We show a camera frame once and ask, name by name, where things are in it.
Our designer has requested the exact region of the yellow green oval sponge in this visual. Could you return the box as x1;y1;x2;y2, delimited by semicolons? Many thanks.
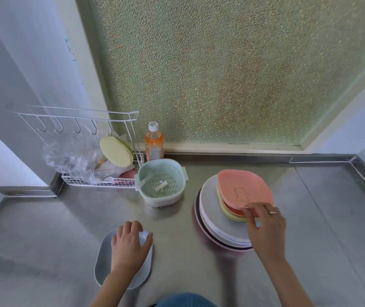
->
99;136;134;167

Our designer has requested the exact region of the pink square dish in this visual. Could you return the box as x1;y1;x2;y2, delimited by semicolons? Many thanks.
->
217;169;274;210

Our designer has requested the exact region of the blue-grey square dish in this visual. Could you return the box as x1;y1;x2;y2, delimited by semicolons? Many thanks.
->
94;229;153;290

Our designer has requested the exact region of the white wire dish rack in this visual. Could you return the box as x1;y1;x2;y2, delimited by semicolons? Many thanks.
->
6;104;145;188

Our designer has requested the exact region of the orange drink bottle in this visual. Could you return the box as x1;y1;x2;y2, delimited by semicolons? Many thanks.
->
145;121;165;162

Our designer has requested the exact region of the person's right forearm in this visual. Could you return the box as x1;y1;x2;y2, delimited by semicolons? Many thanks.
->
261;257;314;307

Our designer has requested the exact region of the clear plastic bag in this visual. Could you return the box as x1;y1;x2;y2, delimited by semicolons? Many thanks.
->
43;134;129;184

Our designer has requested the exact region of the blue knit top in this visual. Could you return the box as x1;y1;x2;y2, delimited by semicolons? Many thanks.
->
152;292;218;307

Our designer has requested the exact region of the person's left hand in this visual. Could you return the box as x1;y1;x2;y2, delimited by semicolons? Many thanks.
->
110;220;153;277

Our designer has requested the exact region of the person's right hand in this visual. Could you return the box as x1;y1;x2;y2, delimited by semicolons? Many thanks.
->
241;202;287;263

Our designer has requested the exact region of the pale lavender small round plate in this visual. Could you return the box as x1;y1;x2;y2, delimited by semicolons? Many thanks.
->
199;174;261;243

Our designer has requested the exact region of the mint green strainer bowl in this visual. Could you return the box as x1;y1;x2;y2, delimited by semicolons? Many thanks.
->
134;158;189;208

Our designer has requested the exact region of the frosted glass window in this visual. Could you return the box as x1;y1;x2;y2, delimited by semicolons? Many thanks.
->
73;0;365;154

